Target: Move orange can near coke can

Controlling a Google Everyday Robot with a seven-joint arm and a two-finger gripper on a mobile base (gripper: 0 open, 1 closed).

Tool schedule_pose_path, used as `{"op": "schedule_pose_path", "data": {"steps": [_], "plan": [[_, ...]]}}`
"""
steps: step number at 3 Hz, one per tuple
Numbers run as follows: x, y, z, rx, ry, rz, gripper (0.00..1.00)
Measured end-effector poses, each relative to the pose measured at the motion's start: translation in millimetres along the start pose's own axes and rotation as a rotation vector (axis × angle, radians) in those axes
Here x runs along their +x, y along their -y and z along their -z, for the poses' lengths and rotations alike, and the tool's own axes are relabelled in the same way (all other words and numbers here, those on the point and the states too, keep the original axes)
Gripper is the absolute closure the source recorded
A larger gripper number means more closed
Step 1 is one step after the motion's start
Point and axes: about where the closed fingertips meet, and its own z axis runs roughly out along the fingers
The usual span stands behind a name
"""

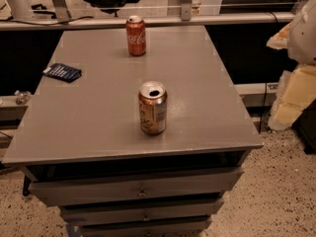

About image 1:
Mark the grey drawer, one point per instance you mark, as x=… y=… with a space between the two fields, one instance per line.
x=122 y=212
x=145 y=229
x=154 y=185

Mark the grey drawer cabinet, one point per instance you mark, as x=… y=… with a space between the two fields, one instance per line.
x=90 y=128

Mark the grey metal rail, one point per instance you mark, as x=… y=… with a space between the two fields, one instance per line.
x=86 y=23

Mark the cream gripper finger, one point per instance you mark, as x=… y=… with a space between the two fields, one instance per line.
x=295 y=92
x=280 y=39

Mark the small glass jar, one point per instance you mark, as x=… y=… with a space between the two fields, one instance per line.
x=22 y=97

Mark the blue chip bag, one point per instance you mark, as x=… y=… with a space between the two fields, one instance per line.
x=62 y=72

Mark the bottom grey drawer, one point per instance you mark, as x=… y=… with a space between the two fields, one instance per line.
x=145 y=229

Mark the middle grey drawer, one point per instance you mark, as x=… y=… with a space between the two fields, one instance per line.
x=122 y=212

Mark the top grey drawer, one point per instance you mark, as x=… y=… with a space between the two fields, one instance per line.
x=154 y=185

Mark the red coke can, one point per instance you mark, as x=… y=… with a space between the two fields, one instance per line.
x=136 y=38

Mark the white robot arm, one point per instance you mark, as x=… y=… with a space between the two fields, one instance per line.
x=302 y=36

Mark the orange soda can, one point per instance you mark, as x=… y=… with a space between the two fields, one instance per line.
x=152 y=99

